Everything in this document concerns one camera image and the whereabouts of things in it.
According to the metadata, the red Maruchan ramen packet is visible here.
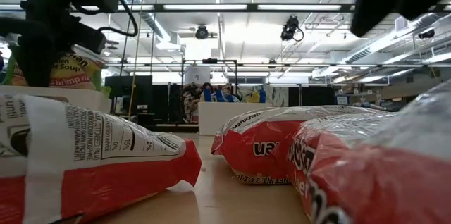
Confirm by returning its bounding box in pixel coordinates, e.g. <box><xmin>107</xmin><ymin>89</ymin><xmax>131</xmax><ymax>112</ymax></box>
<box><xmin>210</xmin><ymin>105</ymin><xmax>388</xmax><ymax>185</ymax></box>
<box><xmin>0</xmin><ymin>93</ymin><xmax>203</xmax><ymax>224</ymax></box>
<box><xmin>284</xmin><ymin>78</ymin><xmax>451</xmax><ymax>224</ymax></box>

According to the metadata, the black hanging cable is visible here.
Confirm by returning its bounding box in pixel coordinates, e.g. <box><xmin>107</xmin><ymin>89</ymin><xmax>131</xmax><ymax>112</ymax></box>
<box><xmin>150</xmin><ymin>0</ymin><xmax>161</xmax><ymax>76</ymax></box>
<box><xmin>118</xmin><ymin>0</ymin><xmax>140</xmax><ymax>77</ymax></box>

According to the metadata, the white box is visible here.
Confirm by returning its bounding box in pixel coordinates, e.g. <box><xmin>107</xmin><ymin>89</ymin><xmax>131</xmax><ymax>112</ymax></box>
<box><xmin>185</xmin><ymin>66</ymin><xmax>211</xmax><ymax>85</ymax></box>

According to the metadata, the black overhead camera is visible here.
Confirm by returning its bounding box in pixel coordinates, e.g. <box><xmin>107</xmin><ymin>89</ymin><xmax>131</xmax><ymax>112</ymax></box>
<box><xmin>280</xmin><ymin>15</ymin><xmax>305</xmax><ymax>43</ymax></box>

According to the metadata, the silver ventilation duct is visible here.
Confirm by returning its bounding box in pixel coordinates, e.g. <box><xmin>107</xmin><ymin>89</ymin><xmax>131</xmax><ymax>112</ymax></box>
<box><xmin>116</xmin><ymin>0</ymin><xmax>184</xmax><ymax>52</ymax></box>

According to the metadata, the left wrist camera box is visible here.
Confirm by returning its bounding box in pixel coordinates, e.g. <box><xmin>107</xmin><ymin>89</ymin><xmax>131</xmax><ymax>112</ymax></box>
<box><xmin>66</xmin><ymin>18</ymin><xmax>108</xmax><ymax>55</ymax></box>

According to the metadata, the black tube stand frame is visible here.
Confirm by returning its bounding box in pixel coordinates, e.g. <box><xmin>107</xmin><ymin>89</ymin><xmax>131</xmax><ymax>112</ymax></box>
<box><xmin>181</xmin><ymin>58</ymin><xmax>238</xmax><ymax>126</ymax></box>

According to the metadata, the brown circle patterned panel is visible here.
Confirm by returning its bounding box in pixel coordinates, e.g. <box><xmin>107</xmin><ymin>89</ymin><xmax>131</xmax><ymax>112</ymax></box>
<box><xmin>182</xmin><ymin>82</ymin><xmax>204</xmax><ymax>125</ymax></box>

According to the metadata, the overhead rig crossbar with lights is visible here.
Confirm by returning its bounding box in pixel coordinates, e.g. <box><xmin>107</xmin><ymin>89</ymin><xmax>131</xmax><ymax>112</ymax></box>
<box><xmin>0</xmin><ymin>3</ymin><xmax>451</xmax><ymax>14</ymax></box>

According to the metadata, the black ceiling device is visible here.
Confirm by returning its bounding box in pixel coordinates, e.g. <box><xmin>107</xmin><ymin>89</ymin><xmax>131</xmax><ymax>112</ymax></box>
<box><xmin>418</xmin><ymin>28</ymin><xmax>436</xmax><ymax>40</ymax></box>

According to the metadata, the leaf patterned panel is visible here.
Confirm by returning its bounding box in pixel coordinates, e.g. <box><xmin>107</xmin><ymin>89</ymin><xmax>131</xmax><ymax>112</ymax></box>
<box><xmin>236</xmin><ymin>85</ymin><xmax>290</xmax><ymax>108</ymax></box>

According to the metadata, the black panel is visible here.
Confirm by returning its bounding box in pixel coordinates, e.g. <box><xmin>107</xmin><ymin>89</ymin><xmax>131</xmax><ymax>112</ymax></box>
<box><xmin>288</xmin><ymin>85</ymin><xmax>336</xmax><ymax>107</ymax></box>

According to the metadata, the round black ceiling fixture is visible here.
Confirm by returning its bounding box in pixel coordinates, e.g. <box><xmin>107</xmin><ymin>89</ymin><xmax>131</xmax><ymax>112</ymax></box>
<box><xmin>194</xmin><ymin>24</ymin><xmax>210</xmax><ymax>41</ymax></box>

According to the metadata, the white bin with ramen label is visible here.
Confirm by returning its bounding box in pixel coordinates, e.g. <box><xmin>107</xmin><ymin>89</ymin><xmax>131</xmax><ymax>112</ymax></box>
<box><xmin>0</xmin><ymin>84</ymin><xmax>112</xmax><ymax>114</ymax></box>

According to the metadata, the black table frame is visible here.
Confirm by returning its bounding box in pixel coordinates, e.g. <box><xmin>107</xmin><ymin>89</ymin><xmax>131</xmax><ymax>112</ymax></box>
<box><xmin>151</xmin><ymin>122</ymin><xmax>200</xmax><ymax>134</ymax></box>

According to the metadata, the thin black overhead rail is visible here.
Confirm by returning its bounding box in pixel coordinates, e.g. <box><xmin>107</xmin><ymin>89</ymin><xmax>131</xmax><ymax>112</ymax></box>
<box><xmin>0</xmin><ymin>62</ymin><xmax>451</xmax><ymax>68</ymax></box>

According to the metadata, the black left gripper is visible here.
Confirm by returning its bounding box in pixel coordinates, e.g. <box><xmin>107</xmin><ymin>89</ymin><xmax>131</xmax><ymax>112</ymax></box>
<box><xmin>0</xmin><ymin>15</ymin><xmax>70</xmax><ymax>87</ymax></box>

